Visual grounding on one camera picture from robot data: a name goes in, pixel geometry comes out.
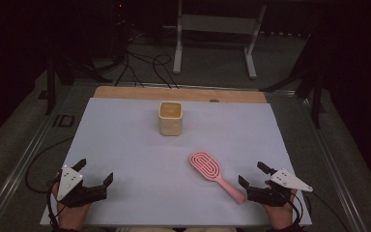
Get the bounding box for white metal stand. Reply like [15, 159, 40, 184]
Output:
[172, 0, 268, 80]

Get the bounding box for person's right hand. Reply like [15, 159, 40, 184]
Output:
[261, 180, 300, 231]

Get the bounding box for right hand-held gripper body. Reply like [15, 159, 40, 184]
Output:
[246, 167, 314, 208]

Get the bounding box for beige square cup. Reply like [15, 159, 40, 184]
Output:
[157, 101, 185, 137]

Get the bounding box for tangled black floor cables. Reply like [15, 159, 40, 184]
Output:
[114, 30, 180, 90]

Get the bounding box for black floor cable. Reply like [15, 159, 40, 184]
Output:
[24, 136, 75, 195]

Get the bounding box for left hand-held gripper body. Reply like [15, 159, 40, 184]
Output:
[56, 164, 108, 209]

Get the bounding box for hand-held gripper cable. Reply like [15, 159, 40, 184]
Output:
[270, 185, 304, 226]
[46, 173, 66, 230]

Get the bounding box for white table mat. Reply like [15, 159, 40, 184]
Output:
[39, 97, 313, 227]

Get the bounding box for left hand-held gripper cable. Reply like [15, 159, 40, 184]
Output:
[46, 173, 66, 230]

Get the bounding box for black rectangular floor bracket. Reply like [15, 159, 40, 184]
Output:
[51, 114, 76, 129]

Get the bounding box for right hand-held gripper cable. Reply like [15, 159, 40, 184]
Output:
[270, 185, 304, 226]

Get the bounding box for black stand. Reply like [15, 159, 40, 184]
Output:
[259, 32, 326, 130]
[43, 56, 114, 116]

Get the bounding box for metal floor rail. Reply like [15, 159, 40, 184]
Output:
[298, 95, 371, 232]
[0, 109, 62, 232]

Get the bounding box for pink hairbrush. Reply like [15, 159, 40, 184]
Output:
[188, 151, 247, 205]

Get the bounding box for person's left hand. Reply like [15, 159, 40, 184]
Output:
[51, 182, 92, 232]

